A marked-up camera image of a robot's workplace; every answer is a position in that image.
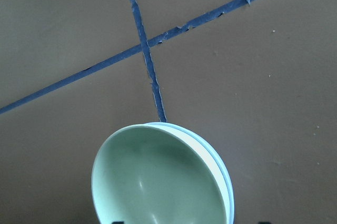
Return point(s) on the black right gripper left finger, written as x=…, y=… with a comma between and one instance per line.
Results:
x=118, y=222

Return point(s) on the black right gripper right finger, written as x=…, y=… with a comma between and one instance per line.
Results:
x=264, y=222

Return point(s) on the green bowl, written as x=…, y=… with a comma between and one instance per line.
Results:
x=142, y=174

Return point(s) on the blue bowl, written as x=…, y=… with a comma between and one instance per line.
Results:
x=210, y=157

